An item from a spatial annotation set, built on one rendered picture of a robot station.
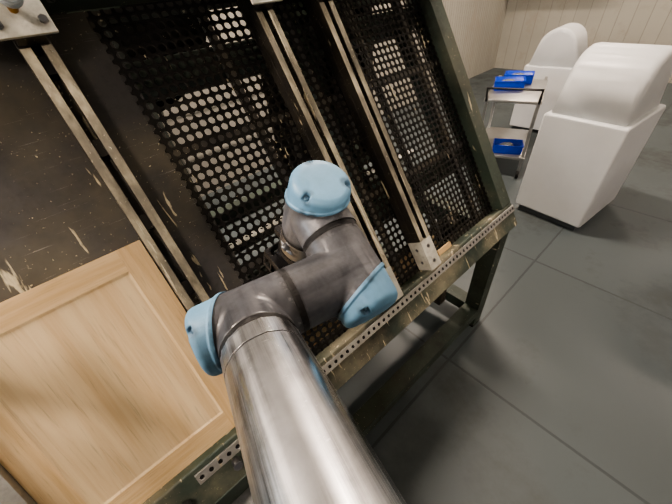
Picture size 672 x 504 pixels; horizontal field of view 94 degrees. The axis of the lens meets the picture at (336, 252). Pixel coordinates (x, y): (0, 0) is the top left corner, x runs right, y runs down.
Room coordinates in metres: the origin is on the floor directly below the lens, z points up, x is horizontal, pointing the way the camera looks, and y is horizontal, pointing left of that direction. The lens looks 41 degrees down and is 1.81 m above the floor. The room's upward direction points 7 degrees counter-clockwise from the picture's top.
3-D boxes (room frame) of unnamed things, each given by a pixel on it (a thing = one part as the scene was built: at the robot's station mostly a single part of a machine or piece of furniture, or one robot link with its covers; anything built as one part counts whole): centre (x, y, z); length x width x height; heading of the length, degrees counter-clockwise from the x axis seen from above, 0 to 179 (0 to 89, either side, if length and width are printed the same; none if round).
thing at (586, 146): (2.39, -2.19, 0.65); 0.73 x 0.61 x 1.31; 126
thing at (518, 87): (3.40, -2.05, 0.46); 0.98 x 0.57 x 0.93; 141
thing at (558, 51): (4.26, -3.04, 0.59); 0.66 x 0.56 x 1.18; 37
